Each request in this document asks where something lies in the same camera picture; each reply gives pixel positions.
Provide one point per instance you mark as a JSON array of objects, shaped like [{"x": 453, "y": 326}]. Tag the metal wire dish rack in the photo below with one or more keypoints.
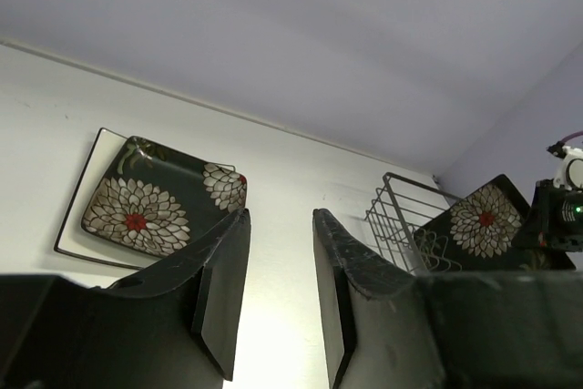
[{"x": 399, "y": 210}]

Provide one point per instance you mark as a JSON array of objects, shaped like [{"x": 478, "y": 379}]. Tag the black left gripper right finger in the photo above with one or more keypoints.
[{"x": 383, "y": 327}]

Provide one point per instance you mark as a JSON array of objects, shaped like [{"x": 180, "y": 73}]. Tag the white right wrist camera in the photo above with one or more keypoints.
[{"x": 569, "y": 172}]

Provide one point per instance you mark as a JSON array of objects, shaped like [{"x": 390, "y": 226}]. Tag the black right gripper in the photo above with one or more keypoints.
[{"x": 554, "y": 221}]

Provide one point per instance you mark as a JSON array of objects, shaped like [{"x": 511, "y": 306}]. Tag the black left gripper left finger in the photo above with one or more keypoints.
[{"x": 173, "y": 324}]

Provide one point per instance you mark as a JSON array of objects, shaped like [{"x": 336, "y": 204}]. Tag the black floral square plate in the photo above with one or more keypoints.
[{"x": 156, "y": 200}]

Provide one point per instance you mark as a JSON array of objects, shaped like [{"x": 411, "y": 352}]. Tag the white square plate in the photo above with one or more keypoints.
[{"x": 72, "y": 240}]

